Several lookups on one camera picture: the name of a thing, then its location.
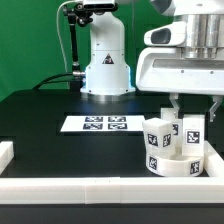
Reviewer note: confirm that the white U-shaped fence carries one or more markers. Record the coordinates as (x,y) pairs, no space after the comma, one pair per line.
(208,189)

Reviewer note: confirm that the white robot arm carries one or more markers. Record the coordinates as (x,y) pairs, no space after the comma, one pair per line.
(107,73)

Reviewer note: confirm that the white marker base plate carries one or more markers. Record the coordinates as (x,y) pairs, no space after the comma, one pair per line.
(111,123)

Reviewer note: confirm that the white round stool seat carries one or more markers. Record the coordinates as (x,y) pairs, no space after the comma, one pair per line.
(175,166)

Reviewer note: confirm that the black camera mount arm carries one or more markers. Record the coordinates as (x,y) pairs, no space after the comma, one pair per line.
(76,16)

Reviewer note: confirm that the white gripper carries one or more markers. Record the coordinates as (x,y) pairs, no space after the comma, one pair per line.
(186,56)

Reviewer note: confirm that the camera on mount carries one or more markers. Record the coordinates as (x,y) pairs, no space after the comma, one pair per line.
(99,4)

